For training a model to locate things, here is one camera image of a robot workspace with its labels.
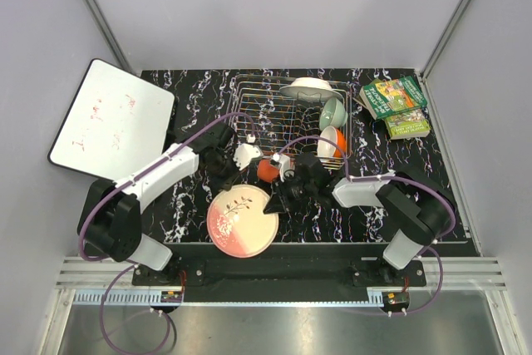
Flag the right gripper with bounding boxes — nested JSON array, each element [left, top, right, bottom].
[[264, 172, 317, 214]]

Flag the pink plate with twig motif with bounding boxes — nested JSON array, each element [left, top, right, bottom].
[[206, 185, 279, 259]]

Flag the upper green book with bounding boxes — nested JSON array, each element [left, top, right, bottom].
[[359, 76, 427, 120]]

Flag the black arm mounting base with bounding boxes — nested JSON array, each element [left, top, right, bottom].
[[132, 243, 426, 306]]

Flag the white scalloped plate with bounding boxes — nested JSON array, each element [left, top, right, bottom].
[[279, 77, 342, 102]]

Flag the lower green book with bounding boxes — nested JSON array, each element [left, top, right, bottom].
[[384, 109, 431, 140]]

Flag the green book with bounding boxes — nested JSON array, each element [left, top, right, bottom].
[[384, 109, 431, 140], [359, 76, 427, 120]]

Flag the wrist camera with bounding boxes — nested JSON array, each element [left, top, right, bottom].
[[270, 153, 293, 182], [233, 143, 263, 170]]

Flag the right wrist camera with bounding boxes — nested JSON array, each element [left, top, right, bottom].
[[270, 153, 293, 182]]

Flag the white dry-erase board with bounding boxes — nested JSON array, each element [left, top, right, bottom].
[[48, 59, 175, 180]]

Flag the pale green bowl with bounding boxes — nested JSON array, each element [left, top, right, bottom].
[[319, 98, 348, 131]]

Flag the chrome wire dish rack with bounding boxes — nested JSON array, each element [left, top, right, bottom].
[[227, 73, 352, 158]]

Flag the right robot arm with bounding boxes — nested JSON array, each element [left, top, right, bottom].
[[257, 153, 456, 286]]

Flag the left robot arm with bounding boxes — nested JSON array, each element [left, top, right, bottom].
[[77, 123, 239, 285]]

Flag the orange mug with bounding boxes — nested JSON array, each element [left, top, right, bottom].
[[257, 159, 279, 183]]

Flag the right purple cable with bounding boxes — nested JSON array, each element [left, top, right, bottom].
[[273, 136, 458, 317]]

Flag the white and orange bowl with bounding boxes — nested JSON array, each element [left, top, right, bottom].
[[317, 126, 347, 158]]

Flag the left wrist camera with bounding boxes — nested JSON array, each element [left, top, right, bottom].
[[233, 143, 263, 170]]

